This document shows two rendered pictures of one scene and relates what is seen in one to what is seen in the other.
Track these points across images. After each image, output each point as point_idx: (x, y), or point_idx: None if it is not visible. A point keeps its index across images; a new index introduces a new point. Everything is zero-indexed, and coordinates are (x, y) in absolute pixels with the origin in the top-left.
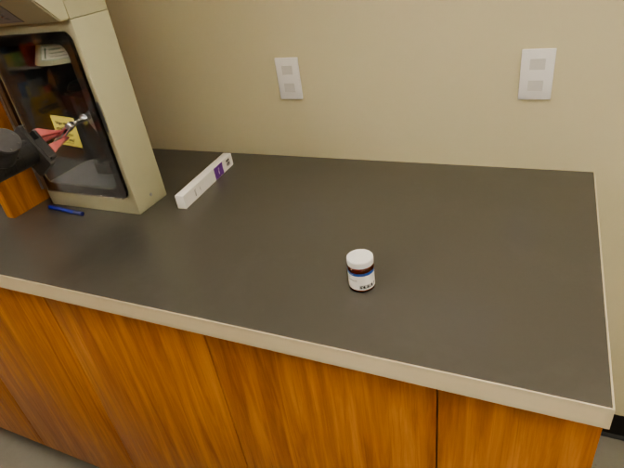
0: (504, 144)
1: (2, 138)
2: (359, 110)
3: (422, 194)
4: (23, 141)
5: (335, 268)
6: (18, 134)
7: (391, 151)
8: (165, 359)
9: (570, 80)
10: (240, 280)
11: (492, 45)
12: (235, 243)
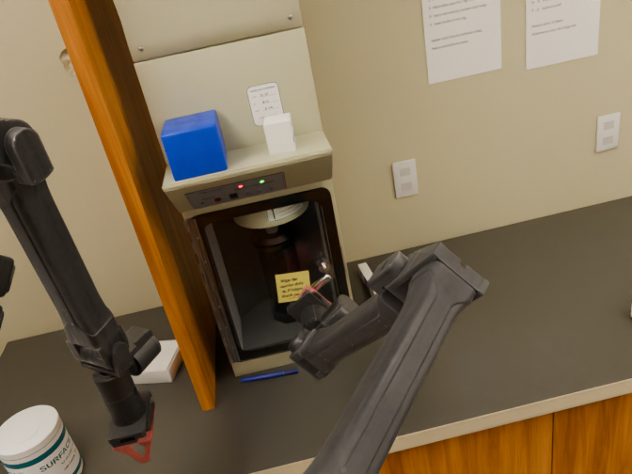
0: (586, 187)
1: (349, 305)
2: (470, 191)
3: (572, 242)
4: (315, 306)
5: (606, 316)
6: (305, 300)
7: (497, 217)
8: (496, 461)
9: (628, 131)
10: (555, 355)
11: (576, 118)
12: (498, 331)
